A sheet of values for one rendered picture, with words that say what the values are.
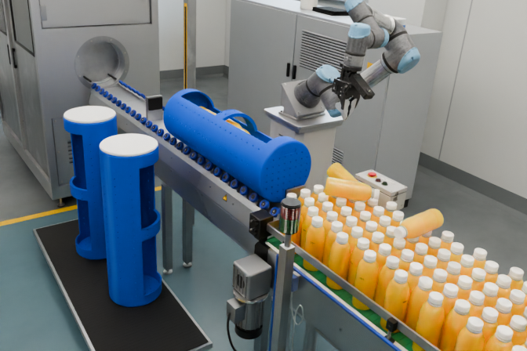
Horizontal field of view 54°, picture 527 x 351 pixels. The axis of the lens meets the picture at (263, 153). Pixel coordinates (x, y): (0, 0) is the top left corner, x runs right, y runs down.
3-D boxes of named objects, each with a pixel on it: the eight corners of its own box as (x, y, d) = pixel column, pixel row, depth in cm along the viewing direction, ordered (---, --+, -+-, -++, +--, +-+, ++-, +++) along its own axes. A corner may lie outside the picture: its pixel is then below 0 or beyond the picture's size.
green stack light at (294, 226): (290, 222, 167) (291, 208, 165) (303, 231, 162) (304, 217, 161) (274, 227, 163) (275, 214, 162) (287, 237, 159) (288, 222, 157)
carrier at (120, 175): (110, 312, 270) (165, 302, 279) (99, 159, 236) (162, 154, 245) (107, 279, 295) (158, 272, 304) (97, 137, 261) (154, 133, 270)
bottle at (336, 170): (324, 169, 211) (354, 198, 200) (337, 159, 212) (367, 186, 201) (328, 178, 217) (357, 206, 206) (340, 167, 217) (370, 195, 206)
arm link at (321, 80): (319, 74, 269) (335, 59, 258) (331, 96, 266) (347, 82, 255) (303, 77, 261) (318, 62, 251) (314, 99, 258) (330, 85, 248)
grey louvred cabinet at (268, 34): (265, 126, 592) (273, -5, 536) (409, 206, 431) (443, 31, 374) (224, 133, 563) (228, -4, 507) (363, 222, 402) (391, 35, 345)
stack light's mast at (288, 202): (288, 238, 169) (292, 195, 163) (301, 247, 165) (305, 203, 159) (273, 244, 166) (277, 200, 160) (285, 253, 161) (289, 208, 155)
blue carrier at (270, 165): (208, 132, 295) (208, 85, 284) (309, 193, 232) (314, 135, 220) (163, 142, 280) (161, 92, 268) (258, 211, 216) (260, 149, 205)
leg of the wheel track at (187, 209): (189, 262, 340) (189, 176, 316) (193, 266, 336) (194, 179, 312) (181, 264, 337) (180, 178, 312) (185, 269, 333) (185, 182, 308)
